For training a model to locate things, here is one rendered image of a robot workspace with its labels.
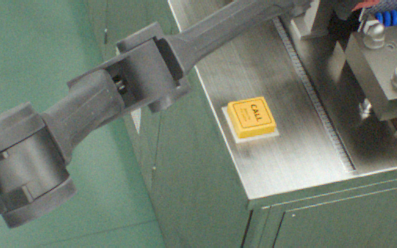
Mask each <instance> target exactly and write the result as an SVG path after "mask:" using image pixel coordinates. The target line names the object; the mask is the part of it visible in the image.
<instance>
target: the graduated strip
mask: <svg viewBox="0 0 397 248"><path fill-rule="evenodd" d="M272 23H273V24H274V26H275V28H276V31H277V33H278V35H279V37H280V39H281V41H282V44H283V45H284V47H285V48H286V51H287V53H288V55H289V57H290V59H291V61H292V63H293V66H294V68H295V70H296V72H297V74H298V76H299V78H300V80H301V83H302V85H303V87H304V88H305V90H306V92H307V94H308V96H309V98H310V100H311V102H312V104H313V105H314V107H315V111H316V114H317V116H318V117H319V120H320V122H321V123H322V125H323V127H324V129H325V131H326V133H327V135H328V137H329V139H330V141H331V143H332V145H333V147H334V149H335V151H336V153H337V155H338V157H339V159H340V161H341V163H342V165H343V167H344V168H345V170H346V172H351V171H354V170H357V168H356V167H355V164H354V163H353V161H352V159H351V156H350V155H349V153H348V150H347V148H346V147H345V145H344V143H343V140H342V138H341V135H340V134H339V132H338V130H337V127H336V126H335V125H334V123H333V120H332V119H331V117H330V114H329V112H328V111H327V109H326V106H325V105H324V103H323V102H322V99H321V97H320V96H319V93H318V91H317V89H316V86H315V84H314V82H313V81H312V79H311V76H310V75H309V73H308V70H307V68H306V67H305V66H304V63H303V61H302V59H301V58H300V55H299V53H298V51H297V47H296V46H295V44H294V42H293V40H292V38H291V36H290V33H289V32H288V30H287V28H286V25H285V24H284V23H283V21H282V18H281V16H278V17H276V18H275V19H272Z"/></svg>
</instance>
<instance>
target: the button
mask: <svg viewBox="0 0 397 248"><path fill-rule="evenodd" d="M227 111H228V114H229V116H230V118H231V121H232V125H233V126H234V129H235V132H236V134H237V136H238V139H244V138H248V137H255V136H259V135H264V134H268V133H273V132H274V131H275V126H276V124H275V122H274V120H273V118H272V116H271V113H270V109H269V107H268V106H267V103H266V101H265V99H264V97H257V98H252V99H248V100H241V101H236V102H232V103H229V104H228V109H227Z"/></svg>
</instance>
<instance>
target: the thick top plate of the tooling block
mask: <svg viewBox="0 0 397 248"><path fill-rule="evenodd" d="M364 36H365V33H364V32H363V31H360V32H356V33H351V37H350V39H349V42H348V46H347V49H346V50H345V53H344V56H345V58H346V60H347V61H348V63H349V66H350V68H351V70H352V72H353V74H354V76H355V77H356V79H357V81H358V82H359V85H360V86H361V87H362V90H363V92H364V93H365V95H366V98H367V100H368V101H369V102H370V104H371V106H372V108H373V110H374V111H375V113H376V115H377V117H378V119H379V121H384V120H388V119H395V118H397V87H395V86H394V85H393V84H392V83H391V80H390V77H391V76H392V74H393V73H394V71H395V69H396V68H397V25H392V26H387V27H385V36H384V45H383V47H382V48H381V49H369V48H368V47H366V46H365V45H364V43H363V38H364Z"/></svg>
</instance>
